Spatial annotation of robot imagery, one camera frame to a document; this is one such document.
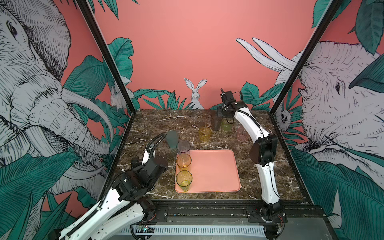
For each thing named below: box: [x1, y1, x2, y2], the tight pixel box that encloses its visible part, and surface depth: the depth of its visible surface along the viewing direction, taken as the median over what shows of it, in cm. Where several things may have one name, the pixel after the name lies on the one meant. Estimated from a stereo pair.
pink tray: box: [174, 149, 241, 194], surface depth 92 cm
